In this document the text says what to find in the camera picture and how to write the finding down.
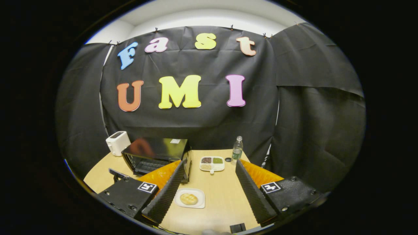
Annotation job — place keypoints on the white divided plate with grains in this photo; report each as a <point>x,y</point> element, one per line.
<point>212,164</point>

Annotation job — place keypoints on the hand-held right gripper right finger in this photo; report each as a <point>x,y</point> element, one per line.
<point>254,199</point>

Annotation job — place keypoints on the round golden bread bun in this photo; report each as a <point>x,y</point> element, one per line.
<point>188,199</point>

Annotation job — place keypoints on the white toaster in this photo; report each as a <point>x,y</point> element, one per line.
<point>117,142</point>

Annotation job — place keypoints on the black electric oven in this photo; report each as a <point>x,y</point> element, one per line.
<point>163,147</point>

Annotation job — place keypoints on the black backdrop cloth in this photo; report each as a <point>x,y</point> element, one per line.
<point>212,124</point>

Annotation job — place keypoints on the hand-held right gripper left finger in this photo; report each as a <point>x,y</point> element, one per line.
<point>165,199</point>

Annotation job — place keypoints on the clear plastic water bottle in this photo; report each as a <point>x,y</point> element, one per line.
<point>237,151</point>

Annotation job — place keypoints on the white square plate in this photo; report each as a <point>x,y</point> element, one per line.
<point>200,199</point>

